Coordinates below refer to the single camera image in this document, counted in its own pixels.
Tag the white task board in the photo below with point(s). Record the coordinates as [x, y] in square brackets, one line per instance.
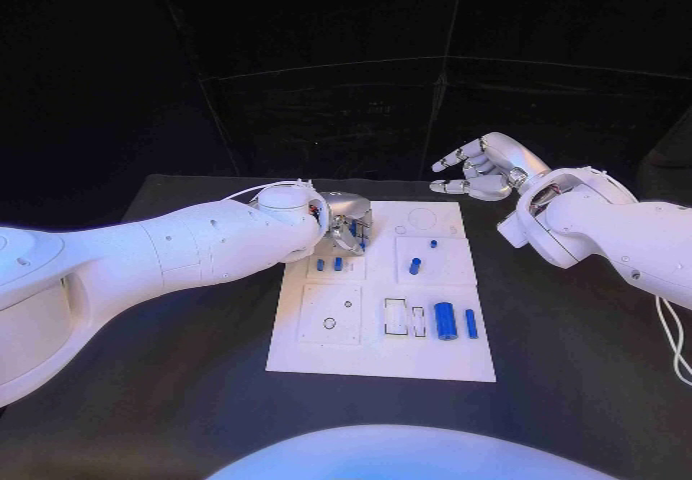
[378, 348]

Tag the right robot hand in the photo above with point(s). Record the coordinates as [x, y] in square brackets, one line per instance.
[495, 165]

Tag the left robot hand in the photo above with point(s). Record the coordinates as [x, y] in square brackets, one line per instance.
[349, 210]

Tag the thin blue cylinder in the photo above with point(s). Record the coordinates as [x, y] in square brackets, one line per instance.
[472, 323]

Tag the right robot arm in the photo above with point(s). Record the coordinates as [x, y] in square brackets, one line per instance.
[600, 228]

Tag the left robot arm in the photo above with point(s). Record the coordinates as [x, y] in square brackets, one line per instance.
[134, 258]

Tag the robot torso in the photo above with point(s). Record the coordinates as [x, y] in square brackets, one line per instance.
[411, 453]

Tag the large blue cylinder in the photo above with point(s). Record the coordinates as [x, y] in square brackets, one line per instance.
[446, 320]

